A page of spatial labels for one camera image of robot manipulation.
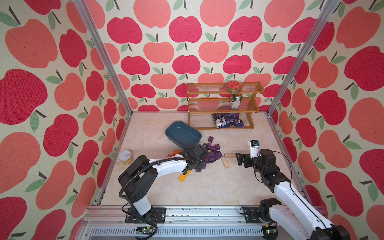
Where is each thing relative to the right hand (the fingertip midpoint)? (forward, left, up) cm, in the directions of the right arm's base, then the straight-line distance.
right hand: (245, 155), depth 84 cm
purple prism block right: (+4, +14, -10) cm, 17 cm away
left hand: (-5, +25, -7) cm, 27 cm away
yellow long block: (-13, +35, -10) cm, 39 cm away
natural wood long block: (0, +10, -11) cm, 15 cm away
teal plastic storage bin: (+20, +40, -12) cm, 46 cm away
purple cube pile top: (+10, +20, -8) cm, 24 cm away
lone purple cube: (+16, +20, -9) cm, 27 cm away
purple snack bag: (+28, +10, -2) cm, 30 cm away
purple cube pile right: (+10, +15, -9) cm, 20 cm away
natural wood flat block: (+6, +7, -12) cm, 15 cm away
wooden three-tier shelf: (+46, +25, +1) cm, 53 cm away
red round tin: (+35, +8, +22) cm, 42 cm away
